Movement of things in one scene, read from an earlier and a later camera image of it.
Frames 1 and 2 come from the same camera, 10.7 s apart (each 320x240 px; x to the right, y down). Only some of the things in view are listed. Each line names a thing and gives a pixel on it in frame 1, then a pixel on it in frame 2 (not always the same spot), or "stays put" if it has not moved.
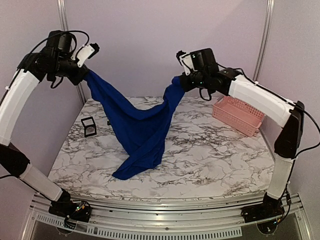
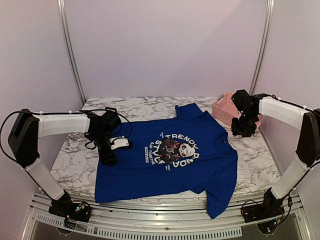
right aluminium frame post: [265, 39] stays put
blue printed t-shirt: [139, 130] → [185, 153]
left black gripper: [76, 79] → [106, 158]
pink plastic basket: [237, 115] stays put
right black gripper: [186, 82] → [244, 128]
